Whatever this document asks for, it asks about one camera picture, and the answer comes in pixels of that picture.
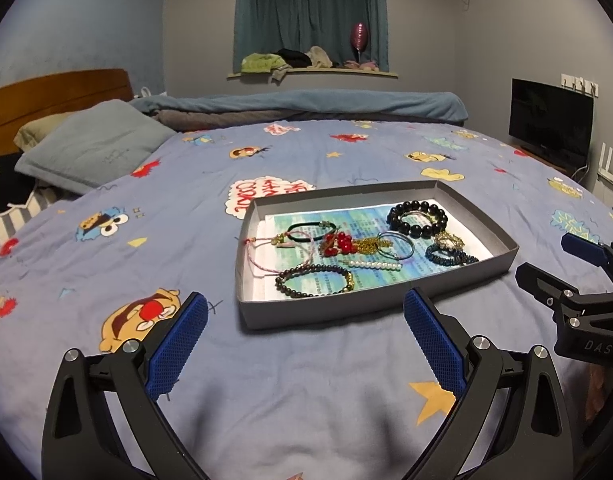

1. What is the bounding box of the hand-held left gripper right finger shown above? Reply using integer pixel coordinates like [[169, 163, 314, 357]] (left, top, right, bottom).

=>
[[401, 287, 585, 480]]

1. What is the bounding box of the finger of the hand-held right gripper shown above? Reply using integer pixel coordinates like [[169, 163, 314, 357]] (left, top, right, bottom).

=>
[[515, 261, 587, 323], [561, 232, 613, 291]]

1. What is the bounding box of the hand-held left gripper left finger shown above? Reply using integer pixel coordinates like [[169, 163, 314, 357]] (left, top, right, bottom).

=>
[[41, 291, 210, 480]]

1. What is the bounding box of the blue braided bracelet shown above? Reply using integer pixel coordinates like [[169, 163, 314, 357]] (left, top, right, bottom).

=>
[[425, 243, 480, 267]]

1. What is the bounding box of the gold pearl bracelet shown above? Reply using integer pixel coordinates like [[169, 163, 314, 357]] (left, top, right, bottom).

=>
[[433, 232, 465, 252]]

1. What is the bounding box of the white pearl bracelet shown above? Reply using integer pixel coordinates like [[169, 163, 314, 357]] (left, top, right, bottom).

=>
[[345, 259, 403, 272]]

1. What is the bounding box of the small dark bead bracelet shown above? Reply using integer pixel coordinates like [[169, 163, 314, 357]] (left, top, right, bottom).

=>
[[275, 263, 355, 301]]

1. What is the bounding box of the gold chain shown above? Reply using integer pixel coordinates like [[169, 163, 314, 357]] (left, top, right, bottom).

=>
[[354, 237, 392, 256]]

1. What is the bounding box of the thin silver bangle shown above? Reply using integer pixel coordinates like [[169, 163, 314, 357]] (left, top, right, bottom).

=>
[[377, 231, 416, 261]]

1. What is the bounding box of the grey cardboard tray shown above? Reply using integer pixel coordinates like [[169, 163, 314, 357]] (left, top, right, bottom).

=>
[[235, 180, 519, 331]]

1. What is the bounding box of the red bead bracelet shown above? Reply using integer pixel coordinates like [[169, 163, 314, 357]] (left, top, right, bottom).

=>
[[321, 231, 355, 258]]

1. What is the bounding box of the black elastic band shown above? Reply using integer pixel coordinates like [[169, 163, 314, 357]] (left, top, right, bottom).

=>
[[286, 221, 337, 247]]

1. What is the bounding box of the person's right hand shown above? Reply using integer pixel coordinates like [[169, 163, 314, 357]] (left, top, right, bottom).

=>
[[584, 357, 613, 416]]

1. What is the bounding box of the printed paper sheet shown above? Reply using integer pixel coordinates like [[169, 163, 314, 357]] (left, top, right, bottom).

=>
[[256, 205, 487, 301]]

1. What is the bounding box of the white router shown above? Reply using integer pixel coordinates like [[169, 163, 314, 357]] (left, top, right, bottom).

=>
[[597, 142, 613, 196]]

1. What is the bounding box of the wooden television stand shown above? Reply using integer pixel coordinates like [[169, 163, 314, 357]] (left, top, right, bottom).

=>
[[509, 142, 587, 177]]

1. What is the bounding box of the blue cartoon bed sheet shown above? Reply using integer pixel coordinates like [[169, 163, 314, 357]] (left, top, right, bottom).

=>
[[0, 119, 613, 480]]

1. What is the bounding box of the black television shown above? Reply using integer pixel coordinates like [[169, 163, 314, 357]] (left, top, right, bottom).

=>
[[508, 78, 595, 166]]

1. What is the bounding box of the grey pillow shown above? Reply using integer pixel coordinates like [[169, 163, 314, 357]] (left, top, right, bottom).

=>
[[15, 99, 177, 196]]

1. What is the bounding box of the grey blanket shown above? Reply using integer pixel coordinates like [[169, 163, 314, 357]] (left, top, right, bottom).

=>
[[154, 107, 462, 133]]

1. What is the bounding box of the beige pillow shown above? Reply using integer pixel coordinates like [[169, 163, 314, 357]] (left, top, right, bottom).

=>
[[14, 112, 74, 152]]

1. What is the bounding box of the blue blanket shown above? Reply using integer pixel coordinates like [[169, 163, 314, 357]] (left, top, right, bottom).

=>
[[129, 91, 468, 123]]

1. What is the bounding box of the wooden headboard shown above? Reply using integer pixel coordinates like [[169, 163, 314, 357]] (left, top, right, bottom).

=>
[[0, 68, 134, 161]]

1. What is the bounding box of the green cloth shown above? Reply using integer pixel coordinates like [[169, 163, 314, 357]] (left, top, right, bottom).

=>
[[241, 51, 287, 73]]

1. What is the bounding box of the beige cloth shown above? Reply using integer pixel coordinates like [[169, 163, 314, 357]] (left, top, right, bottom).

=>
[[306, 46, 333, 68]]

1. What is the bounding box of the pink balloon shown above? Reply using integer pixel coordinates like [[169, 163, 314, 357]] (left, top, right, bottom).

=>
[[350, 22, 370, 63]]

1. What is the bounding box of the teal curtain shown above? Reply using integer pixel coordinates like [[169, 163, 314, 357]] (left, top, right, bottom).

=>
[[234, 0, 390, 73]]

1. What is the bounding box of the large black bead bracelet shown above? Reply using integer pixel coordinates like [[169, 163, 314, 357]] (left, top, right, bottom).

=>
[[387, 200, 448, 238]]

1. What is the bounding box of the pink cord bracelet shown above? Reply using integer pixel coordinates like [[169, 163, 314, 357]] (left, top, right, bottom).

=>
[[244, 230, 320, 276]]

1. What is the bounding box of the wall hook rack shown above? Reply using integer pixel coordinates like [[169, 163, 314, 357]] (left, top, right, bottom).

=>
[[561, 73, 600, 96]]

